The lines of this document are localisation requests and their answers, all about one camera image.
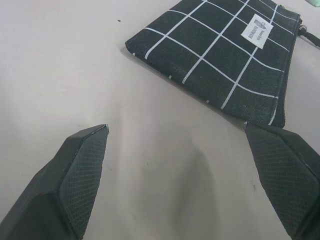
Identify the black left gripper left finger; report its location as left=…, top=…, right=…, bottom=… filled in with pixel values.
left=0, top=123, right=111, bottom=240

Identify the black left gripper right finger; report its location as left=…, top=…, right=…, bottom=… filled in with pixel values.
left=243, top=121, right=320, bottom=240

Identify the black grid-pattern zipper pouch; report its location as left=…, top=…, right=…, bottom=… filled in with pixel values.
left=124, top=0, right=304, bottom=128

